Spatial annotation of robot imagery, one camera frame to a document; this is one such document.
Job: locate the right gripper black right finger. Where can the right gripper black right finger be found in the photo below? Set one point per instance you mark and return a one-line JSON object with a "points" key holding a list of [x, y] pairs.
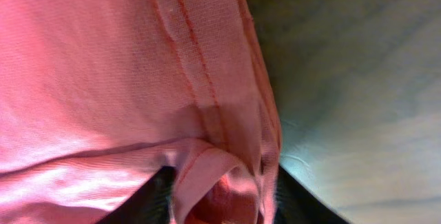
{"points": [[296, 205]]}

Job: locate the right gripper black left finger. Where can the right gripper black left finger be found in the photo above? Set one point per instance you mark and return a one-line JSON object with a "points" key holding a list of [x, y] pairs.
{"points": [[150, 204]]}

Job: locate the red soccer t-shirt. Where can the red soccer t-shirt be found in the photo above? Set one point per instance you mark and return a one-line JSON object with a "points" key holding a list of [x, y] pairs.
{"points": [[98, 95]]}

